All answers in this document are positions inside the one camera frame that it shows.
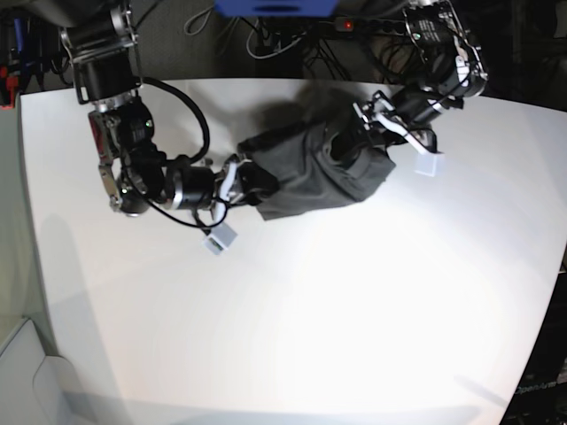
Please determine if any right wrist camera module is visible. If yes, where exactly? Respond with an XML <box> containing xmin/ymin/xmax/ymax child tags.
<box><xmin>203</xmin><ymin>223</ymin><xmax>237</xmax><ymax>255</ymax></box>

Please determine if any red black clamp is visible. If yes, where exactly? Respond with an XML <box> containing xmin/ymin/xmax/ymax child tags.
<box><xmin>1</xmin><ymin>65</ymin><xmax>19</xmax><ymax>109</ymax></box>

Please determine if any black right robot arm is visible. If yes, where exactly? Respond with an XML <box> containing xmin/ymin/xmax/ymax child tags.
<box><xmin>25</xmin><ymin>1</ymin><xmax>279</xmax><ymax>234</ymax></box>

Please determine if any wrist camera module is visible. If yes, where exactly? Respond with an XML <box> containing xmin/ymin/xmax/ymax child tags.
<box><xmin>203</xmin><ymin>223</ymin><xmax>237</xmax><ymax>255</ymax></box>
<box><xmin>415</xmin><ymin>152</ymin><xmax>445</xmax><ymax>177</ymax></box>

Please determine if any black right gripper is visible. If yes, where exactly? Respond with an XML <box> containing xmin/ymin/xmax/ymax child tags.
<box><xmin>192</xmin><ymin>154</ymin><xmax>277</xmax><ymax>235</ymax></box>

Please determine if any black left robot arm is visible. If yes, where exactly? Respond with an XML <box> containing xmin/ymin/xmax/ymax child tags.
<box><xmin>353</xmin><ymin>1</ymin><xmax>488</xmax><ymax>154</ymax></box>

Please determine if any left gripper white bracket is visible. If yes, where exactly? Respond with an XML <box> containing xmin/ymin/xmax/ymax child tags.
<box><xmin>352</xmin><ymin>90</ymin><xmax>441</xmax><ymax>155</ymax></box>

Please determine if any dark grey t-shirt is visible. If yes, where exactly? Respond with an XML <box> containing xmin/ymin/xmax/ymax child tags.
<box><xmin>237</xmin><ymin>85</ymin><xmax>395</xmax><ymax>220</ymax></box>

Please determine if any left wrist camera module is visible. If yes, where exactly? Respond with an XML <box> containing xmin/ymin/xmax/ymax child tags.
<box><xmin>415</xmin><ymin>152</ymin><xmax>445</xmax><ymax>177</ymax></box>

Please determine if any blue plastic box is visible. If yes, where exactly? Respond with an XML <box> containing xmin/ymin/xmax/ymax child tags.
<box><xmin>214</xmin><ymin>0</ymin><xmax>338</xmax><ymax>17</ymax></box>

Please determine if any black power strip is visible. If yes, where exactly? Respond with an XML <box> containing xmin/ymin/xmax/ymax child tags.
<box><xmin>333</xmin><ymin>16</ymin><xmax>408</xmax><ymax>36</ymax></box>

